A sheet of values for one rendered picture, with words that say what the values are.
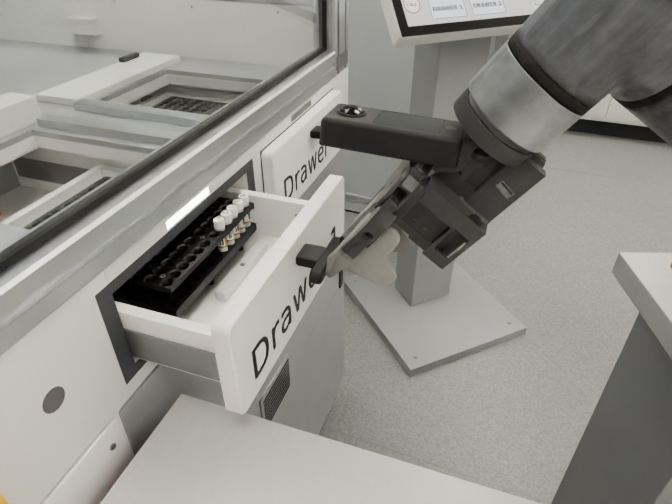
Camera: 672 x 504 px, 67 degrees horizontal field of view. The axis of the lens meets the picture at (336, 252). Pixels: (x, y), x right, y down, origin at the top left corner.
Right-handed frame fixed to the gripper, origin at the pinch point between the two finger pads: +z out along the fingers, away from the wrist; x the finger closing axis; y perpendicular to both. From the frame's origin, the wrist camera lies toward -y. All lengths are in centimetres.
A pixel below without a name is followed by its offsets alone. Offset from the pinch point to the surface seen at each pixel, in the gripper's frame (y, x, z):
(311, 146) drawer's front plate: -10.2, 30.8, 11.3
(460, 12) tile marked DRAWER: -5, 88, -6
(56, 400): -11.1, -21.4, 13.1
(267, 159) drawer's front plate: -12.9, 17.0, 8.8
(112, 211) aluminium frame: -17.7, -10.3, 3.6
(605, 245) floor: 105, 165, 39
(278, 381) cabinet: 11.0, 15.1, 43.8
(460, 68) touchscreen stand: 4, 100, 6
